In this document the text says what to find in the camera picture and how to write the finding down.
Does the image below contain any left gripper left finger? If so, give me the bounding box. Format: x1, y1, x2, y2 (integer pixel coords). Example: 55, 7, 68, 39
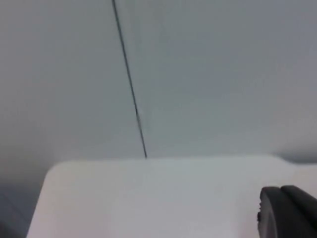
257, 186, 306, 238

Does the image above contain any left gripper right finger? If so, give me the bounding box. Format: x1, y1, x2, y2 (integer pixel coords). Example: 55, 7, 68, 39
280, 184, 317, 238

